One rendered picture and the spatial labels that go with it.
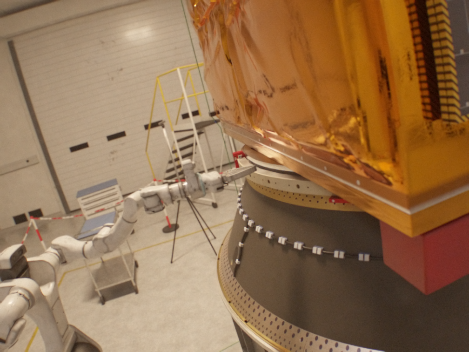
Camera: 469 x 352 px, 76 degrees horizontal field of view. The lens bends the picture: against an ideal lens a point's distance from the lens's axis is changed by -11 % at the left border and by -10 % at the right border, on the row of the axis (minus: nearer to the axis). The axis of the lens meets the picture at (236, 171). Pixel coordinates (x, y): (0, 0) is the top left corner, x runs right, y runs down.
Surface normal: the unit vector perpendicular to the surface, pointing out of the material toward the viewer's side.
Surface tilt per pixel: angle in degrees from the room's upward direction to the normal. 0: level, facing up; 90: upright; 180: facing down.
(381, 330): 62
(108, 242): 97
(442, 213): 90
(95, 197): 90
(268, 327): 43
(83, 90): 90
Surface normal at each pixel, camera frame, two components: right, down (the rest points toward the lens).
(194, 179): 0.06, -0.30
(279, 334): -0.69, -0.45
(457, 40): 0.21, 0.21
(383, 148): -0.40, 0.32
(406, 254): -0.95, 0.29
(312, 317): -0.72, -0.13
